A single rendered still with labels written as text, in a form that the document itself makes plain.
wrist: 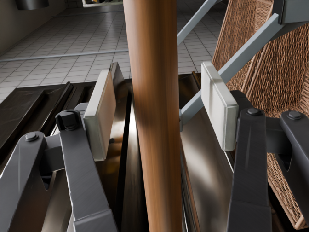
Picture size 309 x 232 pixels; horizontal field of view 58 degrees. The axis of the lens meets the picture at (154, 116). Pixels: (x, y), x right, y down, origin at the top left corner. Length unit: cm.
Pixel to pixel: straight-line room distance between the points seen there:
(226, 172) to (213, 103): 85
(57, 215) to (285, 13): 83
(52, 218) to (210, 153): 60
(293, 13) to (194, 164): 68
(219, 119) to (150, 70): 5
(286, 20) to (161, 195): 44
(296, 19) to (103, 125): 49
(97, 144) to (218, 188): 84
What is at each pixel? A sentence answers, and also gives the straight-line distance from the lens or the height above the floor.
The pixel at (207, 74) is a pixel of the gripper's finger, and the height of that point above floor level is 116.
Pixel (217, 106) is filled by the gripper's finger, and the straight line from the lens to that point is 17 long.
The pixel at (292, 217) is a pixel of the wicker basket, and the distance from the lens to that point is 89.
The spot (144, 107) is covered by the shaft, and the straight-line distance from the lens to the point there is 18.
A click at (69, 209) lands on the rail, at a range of 78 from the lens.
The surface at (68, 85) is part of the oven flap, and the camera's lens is 178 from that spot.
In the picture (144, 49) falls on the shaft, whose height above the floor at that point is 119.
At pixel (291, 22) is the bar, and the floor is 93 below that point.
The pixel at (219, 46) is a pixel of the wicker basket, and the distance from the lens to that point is 173.
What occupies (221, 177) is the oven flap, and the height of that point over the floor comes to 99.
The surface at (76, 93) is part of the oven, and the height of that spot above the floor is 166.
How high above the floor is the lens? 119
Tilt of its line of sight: level
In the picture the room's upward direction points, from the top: 95 degrees counter-clockwise
